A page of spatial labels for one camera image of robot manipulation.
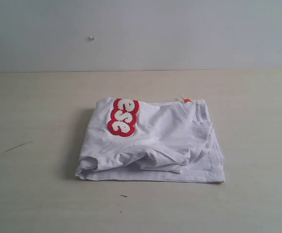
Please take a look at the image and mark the white t-shirt red lettering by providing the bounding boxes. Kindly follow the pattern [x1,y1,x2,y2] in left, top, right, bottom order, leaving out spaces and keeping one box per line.
[75,98,225,183]

